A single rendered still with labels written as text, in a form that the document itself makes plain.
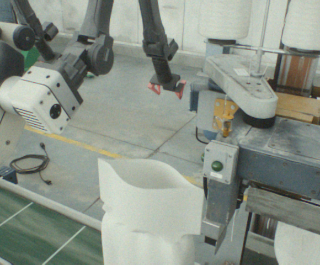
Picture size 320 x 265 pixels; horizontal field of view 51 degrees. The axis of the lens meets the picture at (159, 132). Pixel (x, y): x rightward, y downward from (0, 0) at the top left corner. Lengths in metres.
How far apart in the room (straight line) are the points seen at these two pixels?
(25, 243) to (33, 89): 1.37
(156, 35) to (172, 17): 5.54
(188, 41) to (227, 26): 5.51
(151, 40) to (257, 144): 0.51
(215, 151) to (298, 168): 0.20
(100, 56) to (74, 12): 7.19
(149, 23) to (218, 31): 0.22
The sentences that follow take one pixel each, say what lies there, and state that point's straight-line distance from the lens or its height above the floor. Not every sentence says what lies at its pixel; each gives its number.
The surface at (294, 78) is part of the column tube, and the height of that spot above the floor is 1.38.
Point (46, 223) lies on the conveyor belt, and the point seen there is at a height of 0.38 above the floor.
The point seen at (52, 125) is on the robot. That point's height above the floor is 1.41.
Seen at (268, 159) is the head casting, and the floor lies 1.31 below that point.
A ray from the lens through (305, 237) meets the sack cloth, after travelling 1.18.
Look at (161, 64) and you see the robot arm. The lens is 1.22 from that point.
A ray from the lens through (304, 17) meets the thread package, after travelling 1.04.
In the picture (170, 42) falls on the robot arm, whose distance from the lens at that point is 1.26.
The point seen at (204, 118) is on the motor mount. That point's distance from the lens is 1.33.
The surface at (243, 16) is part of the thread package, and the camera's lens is 1.10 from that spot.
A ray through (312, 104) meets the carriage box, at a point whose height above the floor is 1.33.
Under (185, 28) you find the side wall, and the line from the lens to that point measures 6.59.
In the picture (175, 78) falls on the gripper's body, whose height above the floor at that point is 1.35.
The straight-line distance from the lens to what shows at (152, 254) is 1.37.
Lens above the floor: 1.73
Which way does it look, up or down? 27 degrees down
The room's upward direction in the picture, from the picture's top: 2 degrees clockwise
